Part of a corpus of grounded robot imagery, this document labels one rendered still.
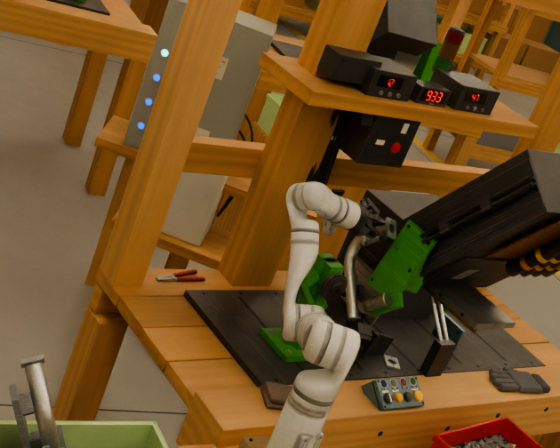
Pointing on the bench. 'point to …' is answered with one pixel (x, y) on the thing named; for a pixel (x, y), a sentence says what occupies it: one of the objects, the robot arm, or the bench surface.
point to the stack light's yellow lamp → (448, 52)
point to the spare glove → (518, 381)
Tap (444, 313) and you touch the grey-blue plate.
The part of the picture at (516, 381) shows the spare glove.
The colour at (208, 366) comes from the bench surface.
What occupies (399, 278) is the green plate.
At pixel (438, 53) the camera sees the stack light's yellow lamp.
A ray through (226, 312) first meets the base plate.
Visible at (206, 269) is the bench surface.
